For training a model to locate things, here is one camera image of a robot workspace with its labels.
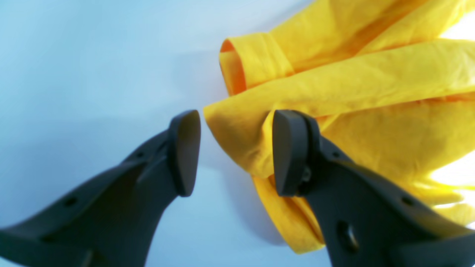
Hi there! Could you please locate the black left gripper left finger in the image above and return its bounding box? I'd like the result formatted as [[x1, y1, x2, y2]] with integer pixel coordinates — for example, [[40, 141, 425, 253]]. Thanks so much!
[[0, 110, 201, 267]]

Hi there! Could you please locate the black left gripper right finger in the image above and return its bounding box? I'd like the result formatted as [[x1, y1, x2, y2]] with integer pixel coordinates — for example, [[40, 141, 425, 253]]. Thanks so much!
[[272, 110, 475, 267]]

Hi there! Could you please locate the orange T-shirt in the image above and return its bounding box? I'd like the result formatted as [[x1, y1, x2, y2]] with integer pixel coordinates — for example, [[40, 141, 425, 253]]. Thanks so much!
[[204, 0, 474, 254]]

